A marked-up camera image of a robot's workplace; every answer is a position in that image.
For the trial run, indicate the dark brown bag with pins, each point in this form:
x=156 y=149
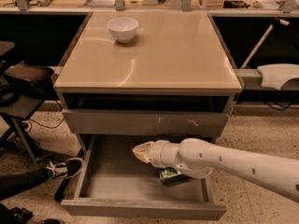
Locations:
x=34 y=81

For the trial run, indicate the white ceramic bowl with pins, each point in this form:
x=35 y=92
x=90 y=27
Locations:
x=123 y=29

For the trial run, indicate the grey drawer cabinet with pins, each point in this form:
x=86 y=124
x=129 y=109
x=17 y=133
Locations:
x=175 y=63

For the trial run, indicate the closed grey upper drawer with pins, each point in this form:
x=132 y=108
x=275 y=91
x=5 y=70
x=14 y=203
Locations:
x=124 y=122

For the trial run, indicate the green soda can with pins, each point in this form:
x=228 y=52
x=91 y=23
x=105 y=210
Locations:
x=170 y=175

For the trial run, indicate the open grey lower drawer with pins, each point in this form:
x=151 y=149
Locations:
x=114 y=183

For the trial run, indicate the white curved device on ledge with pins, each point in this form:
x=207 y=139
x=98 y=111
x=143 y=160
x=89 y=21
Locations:
x=276 y=75

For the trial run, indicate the person's leg in black trousers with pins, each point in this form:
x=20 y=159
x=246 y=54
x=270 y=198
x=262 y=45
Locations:
x=11 y=185

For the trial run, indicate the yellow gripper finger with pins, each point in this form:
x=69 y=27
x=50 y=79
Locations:
x=142 y=151

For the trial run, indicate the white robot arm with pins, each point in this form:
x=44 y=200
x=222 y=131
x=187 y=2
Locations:
x=197 y=158

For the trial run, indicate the black folding side table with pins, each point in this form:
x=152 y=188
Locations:
x=15 y=109

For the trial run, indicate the black and white sneaker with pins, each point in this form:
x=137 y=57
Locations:
x=65 y=169

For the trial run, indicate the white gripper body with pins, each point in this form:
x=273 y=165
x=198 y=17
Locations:
x=154 y=154

